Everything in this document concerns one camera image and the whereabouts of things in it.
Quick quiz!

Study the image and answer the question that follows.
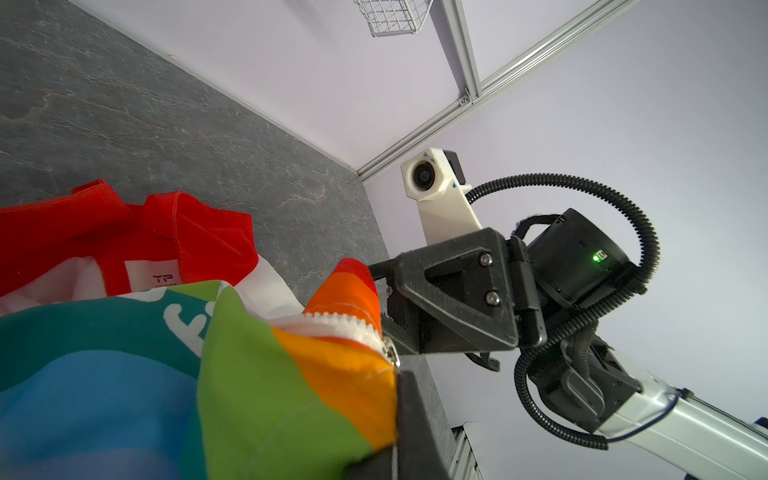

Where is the white vented cable duct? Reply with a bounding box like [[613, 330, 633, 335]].
[[448, 425, 483, 480]]

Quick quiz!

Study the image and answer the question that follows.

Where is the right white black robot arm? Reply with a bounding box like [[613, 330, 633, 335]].
[[370, 209, 767, 479]]

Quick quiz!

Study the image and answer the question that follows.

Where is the colourful red white kids jacket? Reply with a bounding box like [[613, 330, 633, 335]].
[[1, 180, 398, 479]]

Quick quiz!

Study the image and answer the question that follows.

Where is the long white wire basket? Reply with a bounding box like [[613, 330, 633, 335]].
[[353, 0, 433, 38]]

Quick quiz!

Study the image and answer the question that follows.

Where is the black corrugated right cable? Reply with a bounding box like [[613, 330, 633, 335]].
[[464, 173, 661, 451]]

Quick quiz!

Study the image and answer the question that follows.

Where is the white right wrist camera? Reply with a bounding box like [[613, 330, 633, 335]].
[[400, 148, 482, 245]]

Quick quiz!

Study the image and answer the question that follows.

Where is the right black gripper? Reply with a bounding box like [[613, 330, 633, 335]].
[[369, 208, 637, 355]]

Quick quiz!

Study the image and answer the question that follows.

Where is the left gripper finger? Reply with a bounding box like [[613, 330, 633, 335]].
[[344, 371, 449, 480]]

